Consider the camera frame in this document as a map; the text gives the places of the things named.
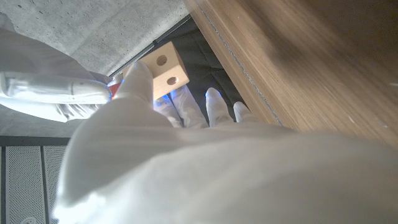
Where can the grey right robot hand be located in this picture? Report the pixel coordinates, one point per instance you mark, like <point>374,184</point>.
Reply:
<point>46,87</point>

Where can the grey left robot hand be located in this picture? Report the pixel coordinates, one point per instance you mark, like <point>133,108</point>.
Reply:
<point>217,177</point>

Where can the red-headed wooden screw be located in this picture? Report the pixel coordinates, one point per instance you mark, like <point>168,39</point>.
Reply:
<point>115,89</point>

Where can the wooden block with holes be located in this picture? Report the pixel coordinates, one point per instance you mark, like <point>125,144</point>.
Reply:
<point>168,70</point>

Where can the grey perforated panel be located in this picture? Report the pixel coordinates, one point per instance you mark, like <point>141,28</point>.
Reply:
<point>23,186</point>

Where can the black backdrop stand pole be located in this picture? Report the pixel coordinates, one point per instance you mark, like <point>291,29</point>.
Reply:
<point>161,36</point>

